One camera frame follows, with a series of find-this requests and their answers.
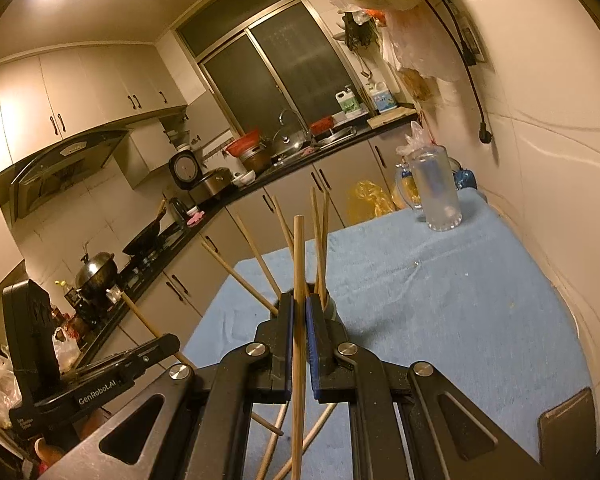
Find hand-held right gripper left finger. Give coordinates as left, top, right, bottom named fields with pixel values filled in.
left=42, top=292, right=295, bottom=480

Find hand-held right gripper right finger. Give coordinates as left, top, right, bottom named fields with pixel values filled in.
left=305, top=294, right=556, bottom=480

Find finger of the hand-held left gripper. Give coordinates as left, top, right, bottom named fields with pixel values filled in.
left=115, top=334, right=182, bottom=380

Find dark grey utensil holder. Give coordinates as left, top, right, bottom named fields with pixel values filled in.
left=307, top=282, right=340, bottom=326

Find wooden chopstick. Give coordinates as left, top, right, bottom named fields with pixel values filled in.
left=121, top=294, right=197, bottom=368
left=291, top=215, right=307, bottom=480

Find bunch of wooden chopsticks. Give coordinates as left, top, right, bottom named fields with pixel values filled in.
left=201, top=187, right=338, bottom=480

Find white plastic bag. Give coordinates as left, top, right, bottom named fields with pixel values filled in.
left=0, top=351, right=22, bottom=430
left=52, top=327, right=82, bottom=373
left=396, top=121, right=438, bottom=158

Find steel pot with lid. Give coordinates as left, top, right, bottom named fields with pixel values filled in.
left=75, top=252, right=119, bottom=302

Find black wok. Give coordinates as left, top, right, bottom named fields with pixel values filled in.
left=122, top=200, right=168, bottom=257

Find yellow plastic bag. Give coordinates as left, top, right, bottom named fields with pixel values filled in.
left=347, top=180, right=395, bottom=227

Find blue tablecloth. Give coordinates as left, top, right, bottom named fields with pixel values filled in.
left=182, top=187, right=598, bottom=480

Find black kitchen countertop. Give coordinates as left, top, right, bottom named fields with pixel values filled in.
left=55, top=105, right=418, bottom=376

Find brown cooking pot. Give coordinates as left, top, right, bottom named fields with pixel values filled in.
left=240, top=146, right=273, bottom=173

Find silver rice cooker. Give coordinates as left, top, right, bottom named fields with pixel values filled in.
left=169, top=151, right=233, bottom=206

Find black range hood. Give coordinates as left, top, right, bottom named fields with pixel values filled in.
left=9, top=129, right=133, bottom=220

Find glass pot lid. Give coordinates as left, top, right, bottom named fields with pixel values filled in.
left=271, top=127, right=309, bottom=157

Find red colander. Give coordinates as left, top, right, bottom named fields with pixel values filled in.
left=224, top=130, right=265, bottom=157

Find clear glass mug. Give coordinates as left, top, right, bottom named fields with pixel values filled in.
left=396, top=145, right=463, bottom=232

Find chrome sink faucet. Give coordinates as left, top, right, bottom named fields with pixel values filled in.
left=279, top=109, right=307, bottom=137

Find white bottle green label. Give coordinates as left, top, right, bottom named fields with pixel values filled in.
left=336, top=89, right=364, bottom=116

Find wooden cutting board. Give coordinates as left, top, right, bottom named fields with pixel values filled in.
left=366, top=106, right=417, bottom=130

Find white bottle blue label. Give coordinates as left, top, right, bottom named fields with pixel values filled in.
left=369, top=80, right=397, bottom=112

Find kitchen window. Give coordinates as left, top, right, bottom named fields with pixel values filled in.
left=177, top=0, right=366, bottom=133

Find black smartphone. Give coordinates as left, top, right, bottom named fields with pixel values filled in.
left=537, top=387, right=598, bottom=467

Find clear hanging plastic bag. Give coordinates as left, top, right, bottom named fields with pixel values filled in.
left=379, top=9, right=465, bottom=83

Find white wall cabinets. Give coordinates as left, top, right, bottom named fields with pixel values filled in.
left=0, top=30, right=206, bottom=201

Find black power cable with plug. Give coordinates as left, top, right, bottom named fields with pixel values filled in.
left=422, top=0, right=494, bottom=145

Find wall power socket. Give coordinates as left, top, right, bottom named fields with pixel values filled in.
left=455, top=12, right=489, bottom=67

